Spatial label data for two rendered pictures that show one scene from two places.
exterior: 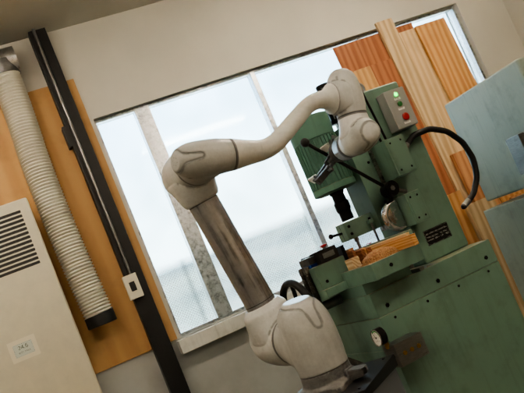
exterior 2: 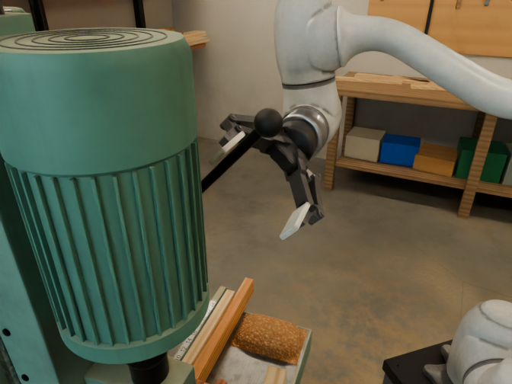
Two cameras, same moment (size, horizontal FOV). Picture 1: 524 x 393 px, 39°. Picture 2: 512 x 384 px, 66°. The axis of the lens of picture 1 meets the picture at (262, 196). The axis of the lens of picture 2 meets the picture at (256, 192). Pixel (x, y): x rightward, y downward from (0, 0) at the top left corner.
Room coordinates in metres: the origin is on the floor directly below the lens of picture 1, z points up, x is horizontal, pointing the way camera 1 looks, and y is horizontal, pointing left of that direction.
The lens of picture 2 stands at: (3.07, 0.08, 1.55)
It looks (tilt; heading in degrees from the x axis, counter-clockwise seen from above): 28 degrees down; 224
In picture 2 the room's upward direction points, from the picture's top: straight up
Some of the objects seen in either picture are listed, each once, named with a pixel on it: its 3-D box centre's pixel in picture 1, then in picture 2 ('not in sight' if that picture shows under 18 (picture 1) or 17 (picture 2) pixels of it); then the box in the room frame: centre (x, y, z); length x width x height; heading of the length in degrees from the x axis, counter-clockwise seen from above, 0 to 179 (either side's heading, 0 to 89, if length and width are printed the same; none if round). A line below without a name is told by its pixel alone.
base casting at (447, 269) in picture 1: (405, 284); not in sight; (2.96, -0.39, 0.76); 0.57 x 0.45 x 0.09; 114
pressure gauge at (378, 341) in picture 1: (380, 338); not in sight; (2.59, -0.19, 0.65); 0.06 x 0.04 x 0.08; 24
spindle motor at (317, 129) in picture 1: (320, 155); (116, 195); (2.91, -0.28, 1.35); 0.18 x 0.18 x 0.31
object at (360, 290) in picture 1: (362, 285); not in sight; (2.89, -0.22, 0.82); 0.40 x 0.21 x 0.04; 24
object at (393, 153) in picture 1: (395, 157); not in sight; (2.86, -0.53, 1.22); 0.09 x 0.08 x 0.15; 114
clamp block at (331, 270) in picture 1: (325, 274); not in sight; (2.82, -0.11, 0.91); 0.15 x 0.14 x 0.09; 24
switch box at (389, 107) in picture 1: (397, 110); not in sight; (2.91, -0.63, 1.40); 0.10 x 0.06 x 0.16; 114
